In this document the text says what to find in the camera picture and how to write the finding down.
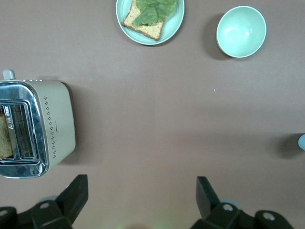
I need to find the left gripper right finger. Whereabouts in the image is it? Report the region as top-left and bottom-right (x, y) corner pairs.
(190, 176), (242, 229)

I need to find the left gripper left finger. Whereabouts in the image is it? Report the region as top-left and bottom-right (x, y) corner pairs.
(30, 174), (89, 229)

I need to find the pale grey-blue plastic cup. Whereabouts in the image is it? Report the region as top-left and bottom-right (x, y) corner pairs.
(297, 133), (305, 152)

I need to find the dark brown toast slice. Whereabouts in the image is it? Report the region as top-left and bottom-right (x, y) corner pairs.
(0, 114), (14, 159)

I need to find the beige and chrome toaster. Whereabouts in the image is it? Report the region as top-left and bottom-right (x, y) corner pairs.
(0, 69), (77, 179)

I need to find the brown table cover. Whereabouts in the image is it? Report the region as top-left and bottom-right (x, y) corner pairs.
(0, 0), (305, 229)

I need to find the mint green bowl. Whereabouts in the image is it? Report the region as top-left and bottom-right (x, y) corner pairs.
(216, 6), (267, 59)

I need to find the mint green plate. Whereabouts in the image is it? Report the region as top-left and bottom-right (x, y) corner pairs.
(115, 0), (185, 46)

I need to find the brown bread slice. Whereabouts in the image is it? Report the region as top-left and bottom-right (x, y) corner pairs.
(122, 0), (166, 42)

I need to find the green lettuce leaf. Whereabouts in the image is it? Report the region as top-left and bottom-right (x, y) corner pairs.
(132, 0), (178, 28)

